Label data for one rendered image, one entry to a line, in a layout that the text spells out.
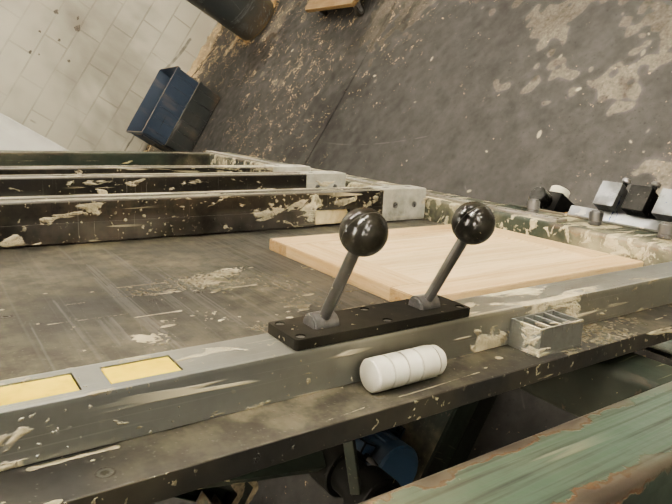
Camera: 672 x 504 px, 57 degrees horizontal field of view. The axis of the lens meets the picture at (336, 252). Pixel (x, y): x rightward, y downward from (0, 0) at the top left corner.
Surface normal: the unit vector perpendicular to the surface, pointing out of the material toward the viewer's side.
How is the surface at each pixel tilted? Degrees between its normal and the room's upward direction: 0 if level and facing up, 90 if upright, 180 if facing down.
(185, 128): 90
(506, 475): 60
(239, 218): 90
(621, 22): 0
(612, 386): 30
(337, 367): 90
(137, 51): 90
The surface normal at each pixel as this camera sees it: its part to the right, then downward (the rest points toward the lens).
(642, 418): 0.05, -0.98
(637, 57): -0.68, -0.42
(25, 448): 0.57, 0.21
